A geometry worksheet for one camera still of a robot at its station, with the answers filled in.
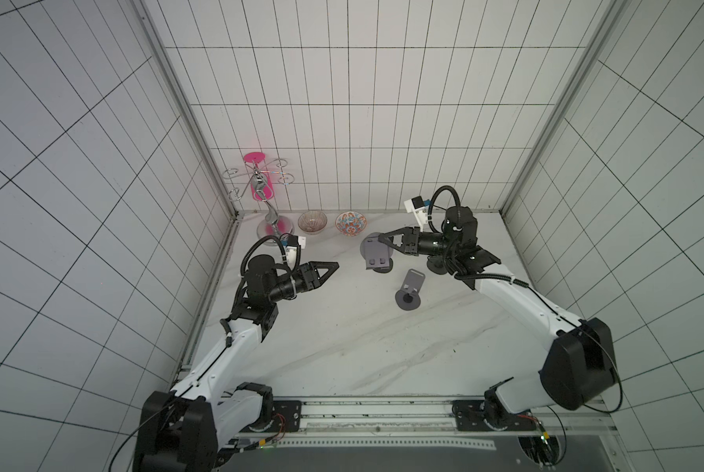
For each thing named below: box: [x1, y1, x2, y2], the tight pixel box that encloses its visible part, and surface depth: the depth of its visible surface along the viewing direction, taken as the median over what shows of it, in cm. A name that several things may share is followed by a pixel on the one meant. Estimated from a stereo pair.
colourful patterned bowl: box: [335, 211, 368, 237], surface depth 116 cm
